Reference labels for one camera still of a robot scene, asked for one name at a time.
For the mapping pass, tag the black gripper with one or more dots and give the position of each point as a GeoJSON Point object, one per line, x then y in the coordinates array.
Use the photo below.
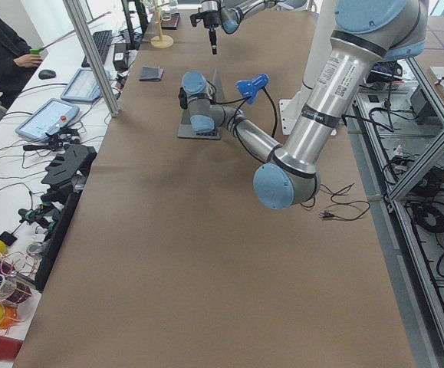
{"type": "Point", "coordinates": [210, 21]}

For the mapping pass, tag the silver grey laptop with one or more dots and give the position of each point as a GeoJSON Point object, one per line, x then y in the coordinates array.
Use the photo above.
{"type": "Point", "coordinates": [202, 116]}

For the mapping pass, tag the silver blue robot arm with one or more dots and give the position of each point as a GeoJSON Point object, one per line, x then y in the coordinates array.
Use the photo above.
{"type": "Point", "coordinates": [362, 33]}
{"type": "Point", "coordinates": [228, 15]}

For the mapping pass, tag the wooden stand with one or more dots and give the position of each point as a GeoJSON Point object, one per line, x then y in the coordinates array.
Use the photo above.
{"type": "Point", "coordinates": [161, 40]}

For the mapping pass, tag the blue desk lamp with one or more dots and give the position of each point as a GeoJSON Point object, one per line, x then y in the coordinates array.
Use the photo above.
{"type": "Point", "coordinates": [249, 88]}

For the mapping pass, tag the grey felt pouch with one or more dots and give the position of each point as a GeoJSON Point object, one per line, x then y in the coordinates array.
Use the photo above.
{"type": "Point", "coordinates": [151, 73]}

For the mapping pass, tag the black keyboard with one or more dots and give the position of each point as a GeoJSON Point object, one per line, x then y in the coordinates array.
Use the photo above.
{"type": "Point", "coordinates": [102, 42]}

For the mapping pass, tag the teach pendant tablet far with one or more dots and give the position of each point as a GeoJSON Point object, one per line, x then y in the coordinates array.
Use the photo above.
{"type": "Point", "coordinates": [82, 88]}

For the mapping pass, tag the teach pendant tablet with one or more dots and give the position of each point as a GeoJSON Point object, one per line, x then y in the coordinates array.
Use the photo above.
{"type": "Point", "coordinates": [82, 88]}
{"type": "Point", "coordinates": [47, 120]}

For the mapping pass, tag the black computer mouse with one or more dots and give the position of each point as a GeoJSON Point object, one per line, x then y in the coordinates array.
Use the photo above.
{"type": "Point", "coordinates": [46, 74]}

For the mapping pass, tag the teach pendant tablet near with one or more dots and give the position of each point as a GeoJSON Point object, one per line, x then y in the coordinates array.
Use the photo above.
{"type": "Point", "coordinates": [47, 120]}

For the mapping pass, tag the person in black clothes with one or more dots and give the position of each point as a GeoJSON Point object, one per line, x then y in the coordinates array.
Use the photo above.
{"type": "Point", "coordinates": [17, 64]}

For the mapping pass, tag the aluminium frame post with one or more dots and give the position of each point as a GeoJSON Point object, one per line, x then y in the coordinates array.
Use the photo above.
{"type": "Point", "coordinates": [78, 20]}

